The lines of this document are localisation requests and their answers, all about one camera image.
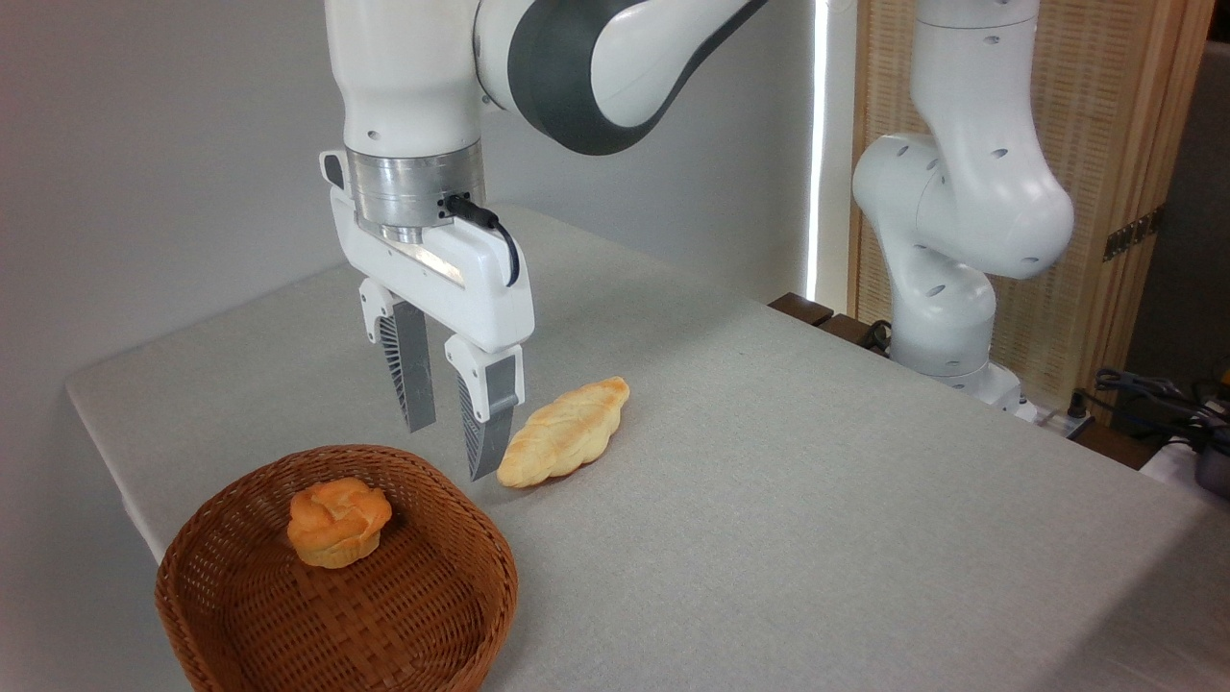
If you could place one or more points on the long pale bread loaf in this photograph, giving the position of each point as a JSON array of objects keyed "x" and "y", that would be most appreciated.
[{"x": 567, "y": 431}]

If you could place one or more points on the black metal screen hinge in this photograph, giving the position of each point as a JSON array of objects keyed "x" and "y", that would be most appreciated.
[{"x": 1134, "y": 234}]

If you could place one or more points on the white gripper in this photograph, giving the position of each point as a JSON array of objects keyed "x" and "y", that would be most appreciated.
[{"x": 471, "y": 288}]

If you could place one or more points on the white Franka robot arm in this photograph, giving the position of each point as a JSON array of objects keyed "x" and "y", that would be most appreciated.
[{"x": 971, "y": 192}]

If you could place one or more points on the brown wicker basket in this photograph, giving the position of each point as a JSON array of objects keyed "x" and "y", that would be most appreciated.
[{"x": 413, "y": 615}]

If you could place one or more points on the wooden slatted folding screen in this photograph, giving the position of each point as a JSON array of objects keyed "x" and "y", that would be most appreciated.
[{"x": 1115, "y": 115}]

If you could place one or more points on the round orange bread bun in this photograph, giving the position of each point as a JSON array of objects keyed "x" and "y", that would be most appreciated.
[{"x": 338, "y": 521}]

